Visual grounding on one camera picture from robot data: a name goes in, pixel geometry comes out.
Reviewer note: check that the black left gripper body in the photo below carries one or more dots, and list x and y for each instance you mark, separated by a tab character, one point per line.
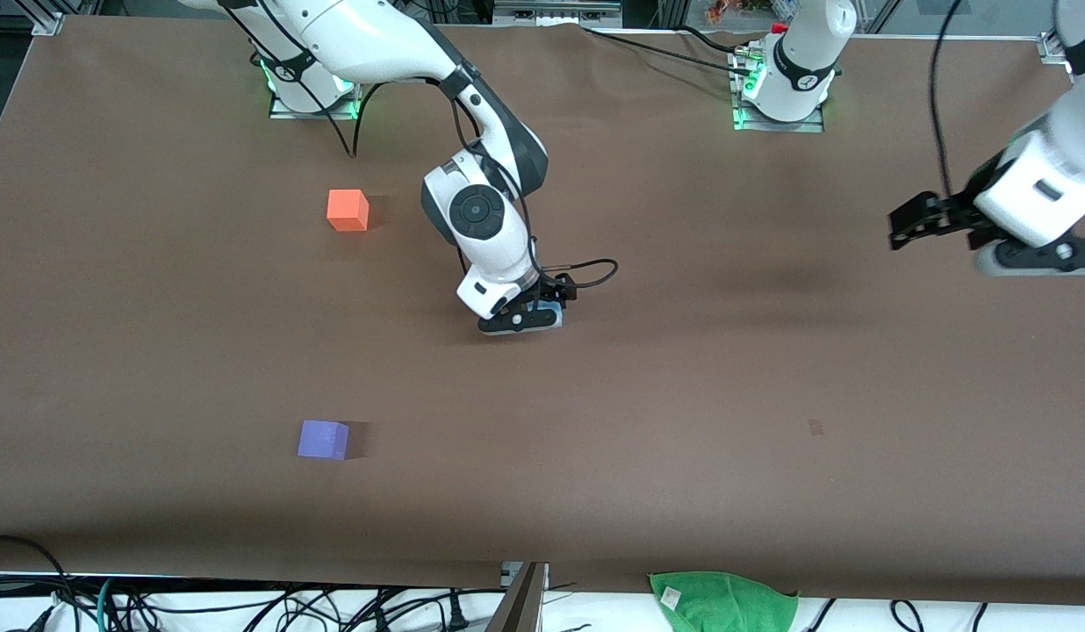
958	213

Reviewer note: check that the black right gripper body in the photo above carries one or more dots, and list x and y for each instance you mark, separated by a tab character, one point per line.
556	289

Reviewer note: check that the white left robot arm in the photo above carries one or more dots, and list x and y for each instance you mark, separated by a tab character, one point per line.
806	44

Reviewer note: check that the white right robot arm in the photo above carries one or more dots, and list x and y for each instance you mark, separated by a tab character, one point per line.
376	35

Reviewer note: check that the orange foam block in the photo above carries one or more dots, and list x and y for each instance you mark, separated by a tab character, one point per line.
348	211

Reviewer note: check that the purple foam block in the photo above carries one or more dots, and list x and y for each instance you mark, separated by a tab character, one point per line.
323	439

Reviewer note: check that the silver metal box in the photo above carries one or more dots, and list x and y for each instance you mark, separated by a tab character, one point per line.
556	13

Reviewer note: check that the small orange object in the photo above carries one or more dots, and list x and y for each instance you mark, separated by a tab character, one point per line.
720	10

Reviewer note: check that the green cloth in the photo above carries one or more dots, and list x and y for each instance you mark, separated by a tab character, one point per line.
736	606

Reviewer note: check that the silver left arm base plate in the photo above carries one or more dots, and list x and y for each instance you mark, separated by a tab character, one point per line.
788	125

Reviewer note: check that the aluminium frame profile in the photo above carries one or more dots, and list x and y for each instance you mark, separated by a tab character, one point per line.
1052	46

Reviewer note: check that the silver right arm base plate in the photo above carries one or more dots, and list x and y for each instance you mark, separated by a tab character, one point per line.
288	111

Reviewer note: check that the grey metal post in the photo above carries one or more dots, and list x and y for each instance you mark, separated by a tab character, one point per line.
520	610

